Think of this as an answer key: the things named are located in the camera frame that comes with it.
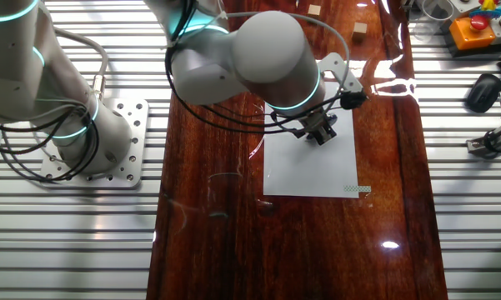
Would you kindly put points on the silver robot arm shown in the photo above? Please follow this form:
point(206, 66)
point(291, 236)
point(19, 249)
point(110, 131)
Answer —
point(21, 62)

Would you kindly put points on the orange emergency stop box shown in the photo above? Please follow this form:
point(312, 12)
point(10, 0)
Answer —
point(467, 39)

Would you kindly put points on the wooden cube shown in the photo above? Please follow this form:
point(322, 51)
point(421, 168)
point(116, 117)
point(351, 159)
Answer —
point(314, 10)
point(359, 30)

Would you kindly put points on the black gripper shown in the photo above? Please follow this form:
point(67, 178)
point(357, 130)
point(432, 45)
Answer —
point(314, 121)

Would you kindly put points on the white paper sheet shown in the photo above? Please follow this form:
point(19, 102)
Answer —
point(308, 171)

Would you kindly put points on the yellow and blue toy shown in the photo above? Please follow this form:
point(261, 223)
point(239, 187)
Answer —
point(487, 5)

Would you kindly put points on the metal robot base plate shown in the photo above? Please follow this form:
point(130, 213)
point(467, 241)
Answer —
point(135, 166)

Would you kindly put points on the clear plastic cup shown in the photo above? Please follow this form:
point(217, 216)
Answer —
point(435, 10)

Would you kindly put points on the green patterned tape strip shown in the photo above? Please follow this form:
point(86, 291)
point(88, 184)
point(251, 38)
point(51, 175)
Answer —
point(356, 188)

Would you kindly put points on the black computer mouse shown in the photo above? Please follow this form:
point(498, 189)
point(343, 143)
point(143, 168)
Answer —
point(483, 93)

